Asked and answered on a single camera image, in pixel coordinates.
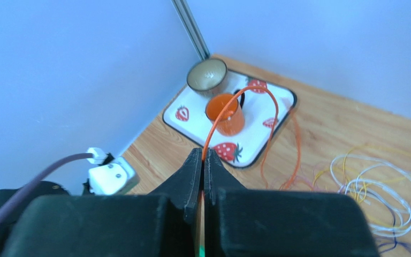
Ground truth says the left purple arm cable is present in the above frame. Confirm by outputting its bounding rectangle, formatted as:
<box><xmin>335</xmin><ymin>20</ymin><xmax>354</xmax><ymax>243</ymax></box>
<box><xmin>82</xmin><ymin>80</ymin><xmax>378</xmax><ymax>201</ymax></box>
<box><xmin>0</xmin><ymin>152</ymin><xmax>96</xmax><ymax>247</ymax></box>

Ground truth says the orange glass cup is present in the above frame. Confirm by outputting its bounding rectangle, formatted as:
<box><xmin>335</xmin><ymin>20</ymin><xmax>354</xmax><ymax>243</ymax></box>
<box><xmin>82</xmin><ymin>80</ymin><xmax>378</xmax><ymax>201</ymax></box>
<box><xmin>205</xmin><ymin>91</ymin><xmax>245</xmax><ymax>137</ymax></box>

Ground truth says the pink cable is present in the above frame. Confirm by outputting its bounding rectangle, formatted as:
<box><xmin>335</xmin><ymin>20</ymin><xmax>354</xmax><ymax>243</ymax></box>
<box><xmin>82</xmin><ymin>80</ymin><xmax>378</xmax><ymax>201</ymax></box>
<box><xmin>269</xmin><ymin>160</ymin><xmax>338</xmax><ymax>190</ymax></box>

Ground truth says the blue cable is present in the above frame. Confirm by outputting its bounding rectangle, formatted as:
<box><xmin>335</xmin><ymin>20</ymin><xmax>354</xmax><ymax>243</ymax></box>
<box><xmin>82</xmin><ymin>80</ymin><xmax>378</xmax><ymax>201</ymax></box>
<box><xmin>372</xmin><ymin>199</ymin><xmax>411</xmax><ymax>257</ymax></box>

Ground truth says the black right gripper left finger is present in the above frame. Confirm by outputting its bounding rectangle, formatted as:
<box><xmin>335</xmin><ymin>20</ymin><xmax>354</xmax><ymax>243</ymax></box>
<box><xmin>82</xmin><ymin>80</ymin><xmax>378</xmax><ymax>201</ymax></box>
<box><xmin>2</xmin><ymin>148</ymin><xmax>202</xmax><ymax>256</ymax></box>

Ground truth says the yellow cable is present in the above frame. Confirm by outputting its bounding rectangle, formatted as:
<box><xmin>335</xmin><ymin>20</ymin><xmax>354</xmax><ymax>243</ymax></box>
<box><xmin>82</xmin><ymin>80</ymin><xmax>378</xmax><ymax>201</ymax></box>
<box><xmin>312</xmin><ymin>144</ymin><xmax>411</xmax><ymax>229</ymax></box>

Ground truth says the aluminium frame rail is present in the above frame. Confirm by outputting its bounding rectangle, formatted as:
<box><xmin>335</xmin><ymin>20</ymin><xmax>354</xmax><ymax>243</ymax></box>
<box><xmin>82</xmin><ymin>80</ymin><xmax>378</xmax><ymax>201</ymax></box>
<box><xmin>172</xmin><ymin>0</ymin><xmax>210</xmax><ymax>60</ymax></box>

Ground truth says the ceramic bowl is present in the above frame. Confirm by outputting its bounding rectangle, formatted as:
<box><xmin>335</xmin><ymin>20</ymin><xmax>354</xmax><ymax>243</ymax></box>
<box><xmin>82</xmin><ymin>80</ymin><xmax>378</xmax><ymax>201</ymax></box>
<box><xmin>186</xmin><ymin>58</ymin><xmax>228</xmax><ymax>97</ymax></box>

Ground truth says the orange cable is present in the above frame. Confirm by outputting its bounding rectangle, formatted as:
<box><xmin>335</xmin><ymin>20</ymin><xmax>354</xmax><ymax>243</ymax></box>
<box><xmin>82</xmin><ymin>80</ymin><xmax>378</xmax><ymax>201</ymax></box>
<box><xmin>202</xmin><ymin>86</ymin><xmax>302</xmax><ymax>191</ymax></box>

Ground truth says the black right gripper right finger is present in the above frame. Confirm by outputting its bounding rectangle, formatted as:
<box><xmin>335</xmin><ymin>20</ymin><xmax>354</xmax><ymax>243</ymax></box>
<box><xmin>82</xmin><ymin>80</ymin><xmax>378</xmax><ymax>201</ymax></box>
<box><xmin>203</xmin><ymin>149</ymin><xmax>379</xmax><ymax>256</ymax></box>

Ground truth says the white strawberry tray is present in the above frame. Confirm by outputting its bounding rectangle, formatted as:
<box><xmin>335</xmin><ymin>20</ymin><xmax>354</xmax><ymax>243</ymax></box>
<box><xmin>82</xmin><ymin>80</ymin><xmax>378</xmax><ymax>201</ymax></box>
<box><xmin>163</xmin><ymin>70</ymin><xmax>297</xmax><ymax>168</ymax></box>

